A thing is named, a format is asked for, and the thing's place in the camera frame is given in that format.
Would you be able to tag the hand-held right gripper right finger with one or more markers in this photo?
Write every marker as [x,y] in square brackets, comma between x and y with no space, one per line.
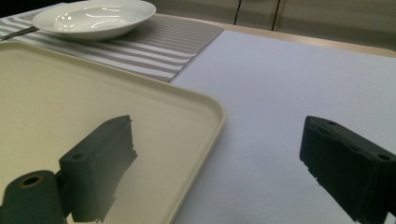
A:
[348,165]

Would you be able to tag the cream plastic tray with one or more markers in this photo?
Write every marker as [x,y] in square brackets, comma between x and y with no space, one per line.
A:
[62,99]

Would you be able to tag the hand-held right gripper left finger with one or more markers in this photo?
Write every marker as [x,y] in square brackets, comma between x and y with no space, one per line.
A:
[96,174]

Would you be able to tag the striped grey placemat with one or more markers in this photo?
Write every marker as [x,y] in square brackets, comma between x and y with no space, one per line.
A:
[162,49]

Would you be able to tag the white ceramic bowl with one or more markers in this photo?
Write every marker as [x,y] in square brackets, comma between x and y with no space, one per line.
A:
[93,18]

